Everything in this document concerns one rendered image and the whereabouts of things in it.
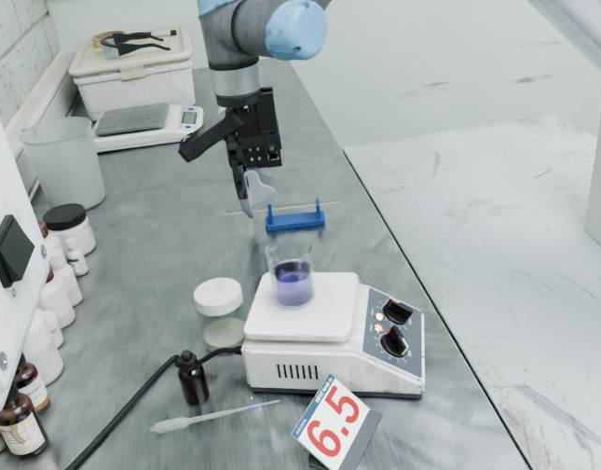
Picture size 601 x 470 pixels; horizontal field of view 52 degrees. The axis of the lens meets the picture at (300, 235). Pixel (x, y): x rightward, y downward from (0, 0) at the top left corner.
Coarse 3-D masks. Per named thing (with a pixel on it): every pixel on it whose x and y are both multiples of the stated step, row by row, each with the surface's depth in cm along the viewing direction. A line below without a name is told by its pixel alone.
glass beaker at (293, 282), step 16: (272, 240) 70; (288, 240) 71; (304, 240) 71; (272, 256) 67; (288, 256) 72; (304, 256) 67; (272, 272) 69; (288, 272) 68; (304, 272) 68; (272, 288) 71; (288, 288) 69; (304, 288) 69; (288, 304) 70; (304, 304) 70
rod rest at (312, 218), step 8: (272, 216) 104; (280, 216) 106; (288, 216) 105; (296, 216) 105; (304, 216) 105; (312, 216) 105; (320, 216) 103; (272, 224) 104; (280, 224) 104; (288, 224) 103; (296, 224) 103; (304, 224) 103; (312, 224) 104; (320, 224) 104
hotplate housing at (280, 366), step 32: (256, 352) 68; (288, 352) 68; (320, 352) 67; (352, 352) 67; (256, 384) 71; (288, 384) 70; (320, 384) 69; (352, 384) 68; (384, 384) 68; (416, 384) 67
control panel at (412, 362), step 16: (368, 304) 74; (384, 304) 75; (368, 320) 71; (384, 320) 72; (416, 320) 75; (368, 336) 69; (416, 336) 73; (368, 352) 67; (384, 352) 68; (416, 352) 70; (400, 368) 67; (416, 368) 68
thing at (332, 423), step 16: (336, 384) 67; (336, 400) 66; (352, 400) 67; (320, 416) 64; (336, 416) 65; (352, 416) 66; (304, 432) 62; (320, 432) 63; (336, 432) 64; (320, 448) 62; (336, 448) 63
